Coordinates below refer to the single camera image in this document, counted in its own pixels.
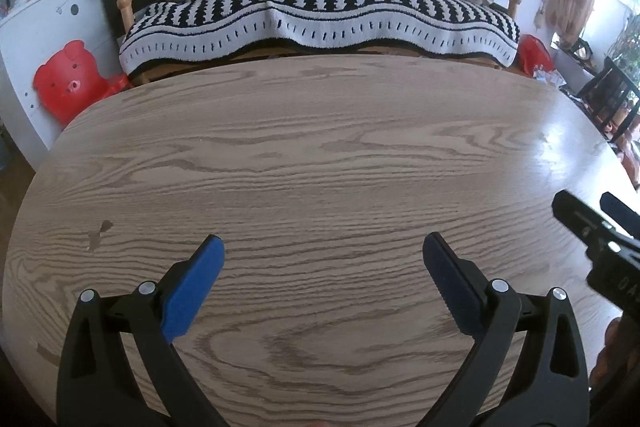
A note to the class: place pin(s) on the wooden sofa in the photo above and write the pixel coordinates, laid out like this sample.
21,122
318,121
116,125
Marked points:
127,2

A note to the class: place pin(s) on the red bear stool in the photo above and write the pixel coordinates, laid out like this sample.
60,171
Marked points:
65,79

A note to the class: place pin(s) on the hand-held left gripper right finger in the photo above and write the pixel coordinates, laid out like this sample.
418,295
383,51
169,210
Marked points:
452,287

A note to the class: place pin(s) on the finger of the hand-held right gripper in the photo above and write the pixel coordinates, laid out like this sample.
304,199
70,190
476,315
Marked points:
620,212
577,214

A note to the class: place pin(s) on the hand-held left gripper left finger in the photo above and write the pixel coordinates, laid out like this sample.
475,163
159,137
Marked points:
192,292

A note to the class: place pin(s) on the black chair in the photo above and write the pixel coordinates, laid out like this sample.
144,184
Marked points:
607,97

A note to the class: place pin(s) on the green plant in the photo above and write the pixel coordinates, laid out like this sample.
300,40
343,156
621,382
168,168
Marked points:
627,44

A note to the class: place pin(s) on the red bag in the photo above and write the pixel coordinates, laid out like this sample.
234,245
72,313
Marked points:
534,52

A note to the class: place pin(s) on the person's right hand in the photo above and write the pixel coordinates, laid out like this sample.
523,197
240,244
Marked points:
606,352

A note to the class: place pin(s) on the white cabinet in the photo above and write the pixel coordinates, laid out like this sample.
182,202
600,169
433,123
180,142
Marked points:
30,37

